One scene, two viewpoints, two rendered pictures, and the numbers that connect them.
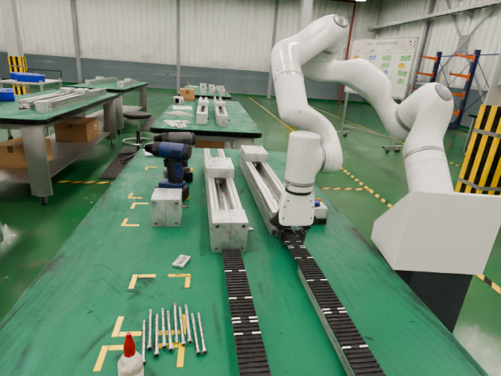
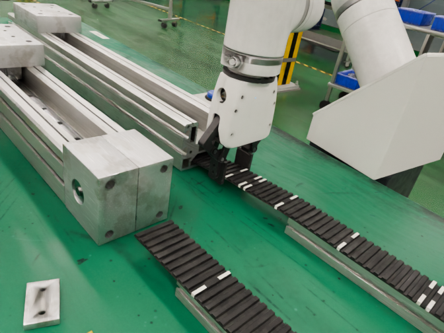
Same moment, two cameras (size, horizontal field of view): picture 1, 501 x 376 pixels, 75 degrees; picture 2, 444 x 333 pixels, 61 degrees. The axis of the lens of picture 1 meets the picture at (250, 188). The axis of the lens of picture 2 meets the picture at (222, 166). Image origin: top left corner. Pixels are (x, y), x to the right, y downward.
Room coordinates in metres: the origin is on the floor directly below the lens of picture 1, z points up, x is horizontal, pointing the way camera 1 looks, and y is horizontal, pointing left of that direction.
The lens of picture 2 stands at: (0.47, 0.20, 1.10)
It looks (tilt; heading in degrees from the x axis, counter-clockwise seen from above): 29 degrees down; 322
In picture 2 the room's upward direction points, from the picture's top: 11 degrees clockwise
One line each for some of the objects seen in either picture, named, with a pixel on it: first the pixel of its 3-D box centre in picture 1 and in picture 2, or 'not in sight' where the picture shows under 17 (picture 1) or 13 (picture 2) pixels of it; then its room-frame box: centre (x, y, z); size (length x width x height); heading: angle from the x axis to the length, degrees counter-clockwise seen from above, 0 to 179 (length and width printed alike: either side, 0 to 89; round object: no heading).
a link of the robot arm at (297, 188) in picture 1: (297, 184); (250, 60); (0.88, -0.13, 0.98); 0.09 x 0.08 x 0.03; 101
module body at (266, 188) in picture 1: (262, 182); (92, 70); (1.33, -0.05, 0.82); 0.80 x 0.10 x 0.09; 11
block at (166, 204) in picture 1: (171, 207); not in sight; (0.99, 0.26, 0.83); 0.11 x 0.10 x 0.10; 100
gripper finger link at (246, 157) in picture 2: (305, 233); (249, 152); (0.89, -0.18, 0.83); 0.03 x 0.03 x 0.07; 11
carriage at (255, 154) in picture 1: (253, 156); (47, 22); (1.58, 0.00, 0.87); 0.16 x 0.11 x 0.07; 11
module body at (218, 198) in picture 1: (218, 181); (1, 76); (1.30, 0.14, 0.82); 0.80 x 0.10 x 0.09; 11
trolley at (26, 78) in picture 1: (37, 104); not in sight; (5.16, 3.41, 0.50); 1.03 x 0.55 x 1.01; 14
